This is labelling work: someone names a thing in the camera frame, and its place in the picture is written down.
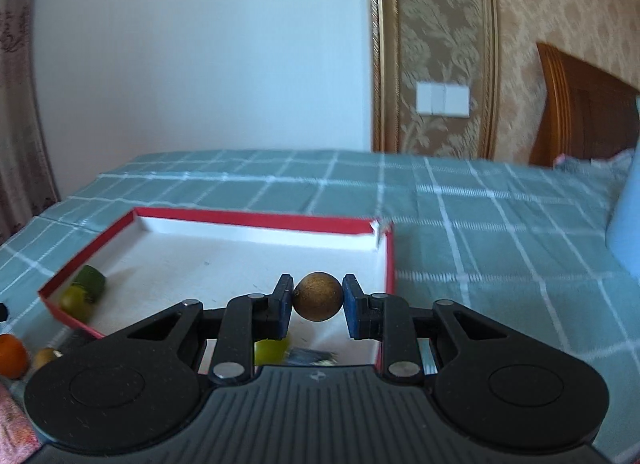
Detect red cardboard box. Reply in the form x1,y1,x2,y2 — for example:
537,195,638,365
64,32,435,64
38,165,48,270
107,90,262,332
38,207,397,370

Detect white light switch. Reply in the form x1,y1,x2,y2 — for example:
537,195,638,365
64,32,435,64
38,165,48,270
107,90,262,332
416,82,471,118

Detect pale blue plastic container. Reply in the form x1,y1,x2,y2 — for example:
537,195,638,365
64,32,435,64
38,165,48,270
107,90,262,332
605,96,640,280

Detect gold framed wall panel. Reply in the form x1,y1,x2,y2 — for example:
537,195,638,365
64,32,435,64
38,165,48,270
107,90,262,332
365,0,501,160

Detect green checked bedsheet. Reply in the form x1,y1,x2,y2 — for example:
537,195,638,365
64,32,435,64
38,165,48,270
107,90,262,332
0,149,640,445

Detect large green cucumber piece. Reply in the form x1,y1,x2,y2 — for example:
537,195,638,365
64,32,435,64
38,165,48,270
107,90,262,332
74,265,107,302

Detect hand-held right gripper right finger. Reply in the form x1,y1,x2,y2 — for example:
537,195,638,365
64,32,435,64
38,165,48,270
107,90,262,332
343,273,532,387

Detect patterned curtain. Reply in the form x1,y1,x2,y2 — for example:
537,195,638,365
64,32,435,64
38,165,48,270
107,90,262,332
0,0,61,245

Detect pink patterned cloth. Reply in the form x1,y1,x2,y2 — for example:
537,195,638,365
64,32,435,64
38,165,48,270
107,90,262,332
0,379,41,460

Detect green tomato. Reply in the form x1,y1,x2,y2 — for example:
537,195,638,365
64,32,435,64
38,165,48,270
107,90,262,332
60,285,93,321
254,336,291,367

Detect large orange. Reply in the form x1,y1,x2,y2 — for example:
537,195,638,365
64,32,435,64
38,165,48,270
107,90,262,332
0,334,30,380

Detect brown longan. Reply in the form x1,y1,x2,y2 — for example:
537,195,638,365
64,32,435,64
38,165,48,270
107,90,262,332
292,271,345,321
32,346,63,371

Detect wooden headboard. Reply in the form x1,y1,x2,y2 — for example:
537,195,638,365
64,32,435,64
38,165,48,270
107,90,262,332
529,41,640,167

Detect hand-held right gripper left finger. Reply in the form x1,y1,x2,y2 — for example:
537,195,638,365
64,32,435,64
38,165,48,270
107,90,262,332
107,273,295,386

